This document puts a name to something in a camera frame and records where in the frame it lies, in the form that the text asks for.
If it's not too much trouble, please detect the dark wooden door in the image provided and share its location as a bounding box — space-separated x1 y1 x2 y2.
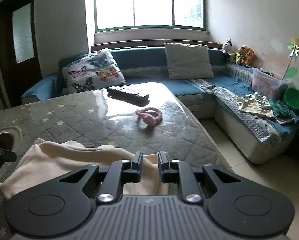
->
0 0 42 107

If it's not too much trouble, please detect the colourful paper pinwheel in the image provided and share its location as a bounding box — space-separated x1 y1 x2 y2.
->
282 37 299 80

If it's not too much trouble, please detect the green framed window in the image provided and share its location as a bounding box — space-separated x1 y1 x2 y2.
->
94 0 206 32

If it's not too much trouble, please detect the clothes pile on sofa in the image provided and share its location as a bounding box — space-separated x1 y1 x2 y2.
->
237 92 299 125

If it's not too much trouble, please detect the yellow plush toy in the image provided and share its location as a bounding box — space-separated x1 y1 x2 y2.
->
229 45 250 66

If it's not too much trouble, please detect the cream sweatshirt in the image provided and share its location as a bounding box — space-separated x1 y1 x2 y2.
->
0 138 168 200

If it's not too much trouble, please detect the plain beige pillow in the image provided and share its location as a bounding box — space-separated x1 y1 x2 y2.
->
164 43 214 80

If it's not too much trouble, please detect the black white plush toy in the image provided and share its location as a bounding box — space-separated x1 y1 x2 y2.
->
222 39 236 63

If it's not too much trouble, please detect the orange plush toy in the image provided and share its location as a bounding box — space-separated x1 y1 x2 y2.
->
244 49 255 68

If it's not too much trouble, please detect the black remote control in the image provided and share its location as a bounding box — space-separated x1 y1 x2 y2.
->
107 86 150 107

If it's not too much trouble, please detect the butterfly print pillow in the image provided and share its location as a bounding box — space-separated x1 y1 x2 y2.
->
62 49 126 94

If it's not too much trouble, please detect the teal corner sofa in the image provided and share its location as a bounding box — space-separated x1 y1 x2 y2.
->
22 47 299 164

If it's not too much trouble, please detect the green plastic basket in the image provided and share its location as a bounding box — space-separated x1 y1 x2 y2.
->
283 87 299 111

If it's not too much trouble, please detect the clear plastic storage box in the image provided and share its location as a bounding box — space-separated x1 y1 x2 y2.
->
251 68 285 100

